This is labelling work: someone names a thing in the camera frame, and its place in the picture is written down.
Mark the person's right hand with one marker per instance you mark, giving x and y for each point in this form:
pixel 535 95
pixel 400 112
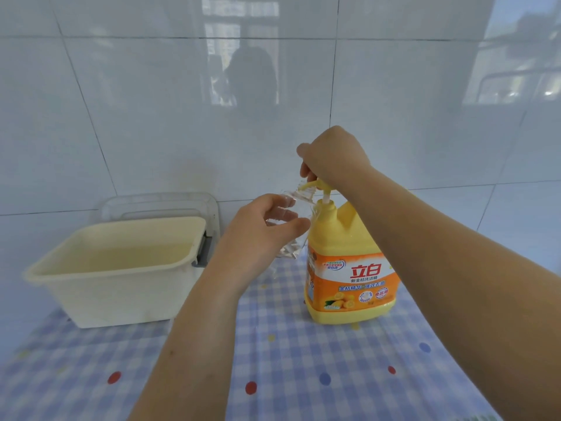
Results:
pixel 337 157

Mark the person's left hand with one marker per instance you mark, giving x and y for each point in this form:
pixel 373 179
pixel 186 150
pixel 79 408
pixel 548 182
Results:
pixel 243 241

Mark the person's right fingers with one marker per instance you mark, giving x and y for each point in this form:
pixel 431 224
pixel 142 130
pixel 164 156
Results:
pixel 307 168

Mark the person's left thumb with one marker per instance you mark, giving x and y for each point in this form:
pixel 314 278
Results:
pixel 289 227

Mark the clear plastic bottle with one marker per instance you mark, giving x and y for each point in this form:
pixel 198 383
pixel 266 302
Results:
pixel 303 200

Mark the yellow pump detergent bottle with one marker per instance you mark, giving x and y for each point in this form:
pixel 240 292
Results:
pixel 346 276

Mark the person's right forearm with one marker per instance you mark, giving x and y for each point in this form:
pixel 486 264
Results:
pixel 460 293

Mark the person's left forearm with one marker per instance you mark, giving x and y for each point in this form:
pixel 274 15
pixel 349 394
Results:
pixel 197 346

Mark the clear plastic tray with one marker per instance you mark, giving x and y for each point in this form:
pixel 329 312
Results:
pixel 157 205

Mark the blue checked dotted tablecloth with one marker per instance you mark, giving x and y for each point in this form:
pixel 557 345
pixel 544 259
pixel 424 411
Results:
pixel 307 368

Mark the cream plastic tub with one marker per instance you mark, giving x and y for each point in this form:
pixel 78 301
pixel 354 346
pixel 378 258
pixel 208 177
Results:
pixel 118 276

